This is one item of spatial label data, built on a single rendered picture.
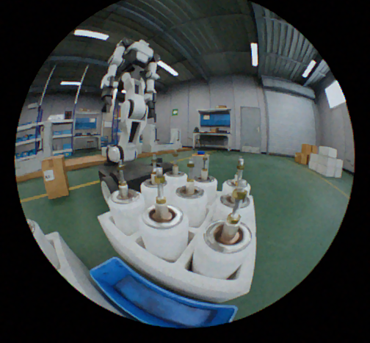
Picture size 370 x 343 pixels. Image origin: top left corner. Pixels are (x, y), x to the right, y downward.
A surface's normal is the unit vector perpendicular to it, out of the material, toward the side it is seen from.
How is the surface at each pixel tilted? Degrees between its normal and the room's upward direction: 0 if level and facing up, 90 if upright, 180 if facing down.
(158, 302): 0
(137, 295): 0
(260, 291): 0
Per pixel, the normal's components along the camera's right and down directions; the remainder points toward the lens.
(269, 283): 0.02, -0.99
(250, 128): -0.49, 0.12
